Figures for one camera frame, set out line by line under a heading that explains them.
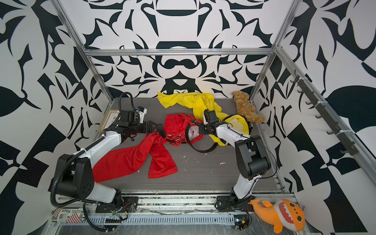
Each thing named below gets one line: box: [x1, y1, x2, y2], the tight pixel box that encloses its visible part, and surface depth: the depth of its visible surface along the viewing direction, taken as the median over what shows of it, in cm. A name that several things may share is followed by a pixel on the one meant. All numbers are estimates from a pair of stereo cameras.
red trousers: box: [93, 113, 205, 184], surface depth 89 cm
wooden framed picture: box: [98, 109, 120, 135], surface depth 110 cm
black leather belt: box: [156, 119, 219, 154], surface depth 92 cm
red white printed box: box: [52, 207, 85, 224], surface depth 70 cm
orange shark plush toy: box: [247, 198, 306, 235], surface depth 67 cm
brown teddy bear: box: [232, 90, 265, 124], surface depth 107 cm
